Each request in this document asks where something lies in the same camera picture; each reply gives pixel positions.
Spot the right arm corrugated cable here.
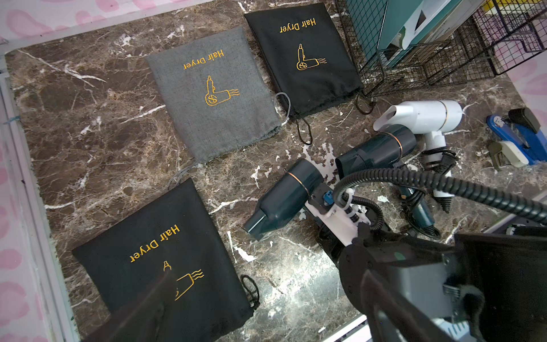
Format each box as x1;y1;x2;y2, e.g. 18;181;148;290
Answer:
332;167;547;232

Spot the blue stapler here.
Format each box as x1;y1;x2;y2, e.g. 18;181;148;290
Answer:
487;108;546;170

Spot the black pouch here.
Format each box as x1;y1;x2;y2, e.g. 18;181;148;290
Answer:
244;3;363;118
72;180;254;341

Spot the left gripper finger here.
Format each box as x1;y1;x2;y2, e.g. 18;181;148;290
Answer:
84;271;177;341

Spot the black wire basket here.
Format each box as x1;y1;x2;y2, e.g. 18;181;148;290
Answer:
336;1;546;98

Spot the white hair dryer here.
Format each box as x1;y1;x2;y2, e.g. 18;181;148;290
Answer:
372;100;464;214

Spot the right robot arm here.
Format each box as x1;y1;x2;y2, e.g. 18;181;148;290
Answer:
319;225;546;341

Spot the grey hair dryer pouch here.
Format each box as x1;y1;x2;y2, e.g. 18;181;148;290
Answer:
146;27;281;162

